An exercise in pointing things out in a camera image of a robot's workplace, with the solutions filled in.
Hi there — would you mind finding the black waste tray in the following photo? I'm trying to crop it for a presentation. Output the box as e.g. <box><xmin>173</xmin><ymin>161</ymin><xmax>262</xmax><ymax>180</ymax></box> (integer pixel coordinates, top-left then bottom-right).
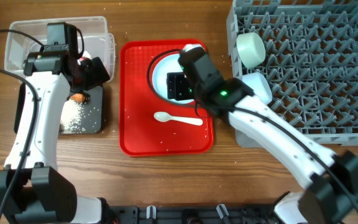
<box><xmin>15</xmin><ymin>82</ymin><xmax>103</xmax><ymax>139</ymax></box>

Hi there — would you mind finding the green bowl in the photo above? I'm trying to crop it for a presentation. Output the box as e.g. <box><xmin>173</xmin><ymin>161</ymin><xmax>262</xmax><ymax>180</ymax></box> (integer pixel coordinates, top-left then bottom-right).
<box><xmin>236</xmin><ymin>32</ymin><xmax>266</xmax><ymax>69</ymax></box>

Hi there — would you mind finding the light blue plate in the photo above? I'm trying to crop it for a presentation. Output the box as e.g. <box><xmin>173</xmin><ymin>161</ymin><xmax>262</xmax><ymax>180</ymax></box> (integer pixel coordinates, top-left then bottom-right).
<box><xmin>152</xmin><ymin>54</ymin><xmax>194</xmax><ymax>105</ymax></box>

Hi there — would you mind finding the light blue bowl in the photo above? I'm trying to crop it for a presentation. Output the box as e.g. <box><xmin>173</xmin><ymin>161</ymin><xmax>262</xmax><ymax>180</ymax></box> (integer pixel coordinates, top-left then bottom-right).
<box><xmin>242</xmin><ymin>72</ymin><xmax>273</xmax><ymax>105</ymax></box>

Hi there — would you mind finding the white napkin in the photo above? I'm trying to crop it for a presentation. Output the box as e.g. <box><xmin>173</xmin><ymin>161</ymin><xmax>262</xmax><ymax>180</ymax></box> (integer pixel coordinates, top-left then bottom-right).
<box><xmin>82</xmin><ymin>50</ymin><xmax>92</xmax><ymax>59</ymax></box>

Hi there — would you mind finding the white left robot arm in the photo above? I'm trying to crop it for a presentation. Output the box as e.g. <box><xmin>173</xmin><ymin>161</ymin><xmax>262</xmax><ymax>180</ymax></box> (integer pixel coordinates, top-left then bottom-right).
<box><xmin>0</xmin><ymin>22</ymin><xmax>117</xmax><ymax>223</ymax></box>

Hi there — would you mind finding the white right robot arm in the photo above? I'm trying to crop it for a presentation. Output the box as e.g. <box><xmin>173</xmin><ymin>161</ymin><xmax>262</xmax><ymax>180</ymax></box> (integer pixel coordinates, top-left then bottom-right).
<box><xmin>177</xmin><ymin>45</ymin><xmax>358</xmax><ymax>223</ymax></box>

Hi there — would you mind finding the orange carrot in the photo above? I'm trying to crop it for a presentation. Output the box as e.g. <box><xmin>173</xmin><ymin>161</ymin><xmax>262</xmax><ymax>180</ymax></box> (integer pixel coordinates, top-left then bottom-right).
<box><xmin>70</xmin><ymin>93</ymin><xmax>86</xmax><ymax>103</ymax></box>

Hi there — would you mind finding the grey dishwasher rack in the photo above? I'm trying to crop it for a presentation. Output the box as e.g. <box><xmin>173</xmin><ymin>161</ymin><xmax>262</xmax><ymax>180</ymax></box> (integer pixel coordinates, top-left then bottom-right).
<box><xmin>226</xmin><ymin>0</ymin><xmax>358</xmax><ymax>146</ymax></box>

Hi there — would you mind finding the red plastic tray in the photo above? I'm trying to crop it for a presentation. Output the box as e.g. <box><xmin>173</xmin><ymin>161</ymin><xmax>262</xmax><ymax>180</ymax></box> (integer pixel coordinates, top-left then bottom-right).
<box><xmin>119</xmin><ymin>39</ymin><xmax>214</xmax><ymax>157</ymax></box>

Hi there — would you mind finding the clear plastic bin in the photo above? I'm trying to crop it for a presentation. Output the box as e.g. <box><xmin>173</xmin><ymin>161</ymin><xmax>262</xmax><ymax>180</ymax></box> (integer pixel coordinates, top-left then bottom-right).
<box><xmin>4</xmin><ymin>16</ymin><xmax>116</xmax><ymax>78</ymax></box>

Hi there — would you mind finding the white plastic spoon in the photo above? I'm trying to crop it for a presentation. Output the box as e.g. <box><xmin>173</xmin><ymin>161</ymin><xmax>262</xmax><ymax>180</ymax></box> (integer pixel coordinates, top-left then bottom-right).
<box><xmin>154</xmin><ymin>111</ymin><xmax>203</xmax><ymax>126</ymax></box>

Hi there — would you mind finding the white rice pile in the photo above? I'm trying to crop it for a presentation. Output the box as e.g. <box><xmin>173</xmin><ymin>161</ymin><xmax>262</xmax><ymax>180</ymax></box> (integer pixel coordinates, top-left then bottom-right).
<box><xmin>60</xmin><ymin>100</ymin><xmax>102</xmax><ymax>134</ymax></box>

